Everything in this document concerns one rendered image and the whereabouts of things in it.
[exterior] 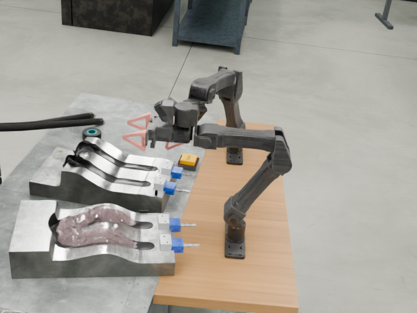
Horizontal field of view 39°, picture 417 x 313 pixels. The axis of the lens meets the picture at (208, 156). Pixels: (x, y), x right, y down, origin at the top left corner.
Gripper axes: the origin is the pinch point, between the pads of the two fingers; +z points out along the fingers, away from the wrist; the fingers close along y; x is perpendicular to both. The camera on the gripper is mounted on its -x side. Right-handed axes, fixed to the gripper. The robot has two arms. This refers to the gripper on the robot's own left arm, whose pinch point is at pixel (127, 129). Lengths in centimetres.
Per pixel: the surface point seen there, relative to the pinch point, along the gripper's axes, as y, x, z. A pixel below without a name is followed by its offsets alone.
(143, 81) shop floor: -300, 119, 33
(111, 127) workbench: -72, 39, 19
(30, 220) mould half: 13.6, 28.2, 29.0
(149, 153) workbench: -52, 40, -1
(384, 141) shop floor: -233, 123, -160
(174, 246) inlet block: 14.8, 33.2, -17.5
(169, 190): -12.5, 30.8, -13.0
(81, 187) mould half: -12.1, 32.2, 18.5
